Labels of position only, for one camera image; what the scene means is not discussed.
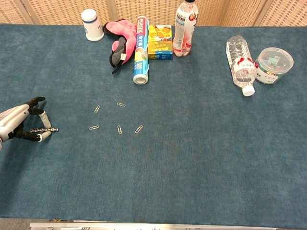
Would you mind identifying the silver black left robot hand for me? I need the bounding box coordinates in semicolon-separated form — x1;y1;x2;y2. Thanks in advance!
0;96;52;144

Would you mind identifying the silver metal bead chain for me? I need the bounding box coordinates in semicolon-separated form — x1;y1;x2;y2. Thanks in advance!
30;128;59;133

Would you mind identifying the white paper cup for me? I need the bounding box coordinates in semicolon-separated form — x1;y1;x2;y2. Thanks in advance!
81;9;106;42

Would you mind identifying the pink and grey plush mask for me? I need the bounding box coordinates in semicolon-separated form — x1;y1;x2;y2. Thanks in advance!
102;19;137;75

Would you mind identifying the blue plastic wrap roll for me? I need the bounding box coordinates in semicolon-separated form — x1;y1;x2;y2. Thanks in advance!
133;15;150;85

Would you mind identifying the yellow and blue carton box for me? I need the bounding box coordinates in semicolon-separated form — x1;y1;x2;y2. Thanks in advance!
147;24;174;60

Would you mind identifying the woven rattan folding screen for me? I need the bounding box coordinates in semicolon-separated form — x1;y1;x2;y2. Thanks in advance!
0;0;307;27

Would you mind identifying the blue felt table cloth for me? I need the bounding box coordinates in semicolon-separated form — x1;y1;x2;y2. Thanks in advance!
0;23;307;228

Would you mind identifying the pink drink bottle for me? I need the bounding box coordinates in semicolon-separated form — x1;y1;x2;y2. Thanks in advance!
172;0;199;57

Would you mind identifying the clear water bottle white cap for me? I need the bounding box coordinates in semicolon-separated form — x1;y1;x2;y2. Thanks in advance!
225;35;256;97

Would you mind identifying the clear tub of binder clips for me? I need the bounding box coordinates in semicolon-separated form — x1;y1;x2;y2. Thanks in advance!
253;47;295;85

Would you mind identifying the aluminium table edge rail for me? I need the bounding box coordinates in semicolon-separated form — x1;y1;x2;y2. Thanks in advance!
29;222;279;230

